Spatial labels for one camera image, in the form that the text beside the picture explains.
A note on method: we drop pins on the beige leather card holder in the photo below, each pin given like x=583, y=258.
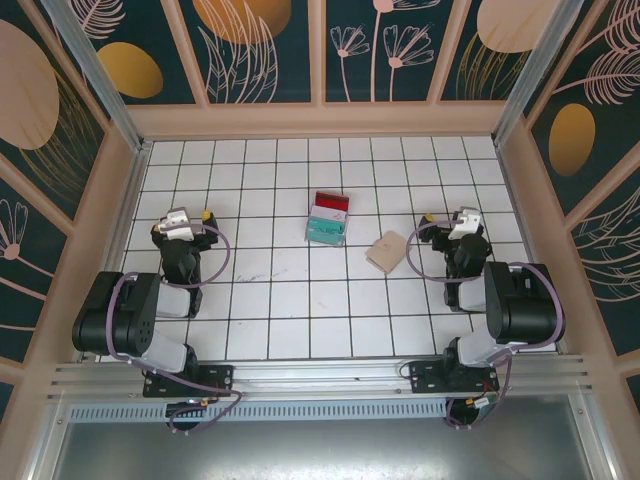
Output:
x=386, y=251

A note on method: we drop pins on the clear acrylic card stand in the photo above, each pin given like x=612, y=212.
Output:
x=322, y=242

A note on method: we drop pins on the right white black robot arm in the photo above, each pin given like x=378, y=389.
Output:
x=520, y=310

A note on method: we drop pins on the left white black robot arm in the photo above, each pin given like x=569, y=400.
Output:
x=120, y=320

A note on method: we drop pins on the white card with red mark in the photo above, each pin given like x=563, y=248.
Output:
x=327, y=215

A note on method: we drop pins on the steel sheet panel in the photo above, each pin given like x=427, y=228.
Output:
x=320, y=450

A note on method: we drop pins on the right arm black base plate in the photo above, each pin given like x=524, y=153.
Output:
x=425, y=377

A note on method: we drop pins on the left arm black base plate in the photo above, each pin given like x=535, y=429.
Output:
x=220, y=380

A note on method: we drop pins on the aluminium frame post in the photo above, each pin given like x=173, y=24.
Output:
x=100, y=85
x=530, y=70

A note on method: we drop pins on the aluminium mounting rail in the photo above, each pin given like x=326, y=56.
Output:
x=320, y=375

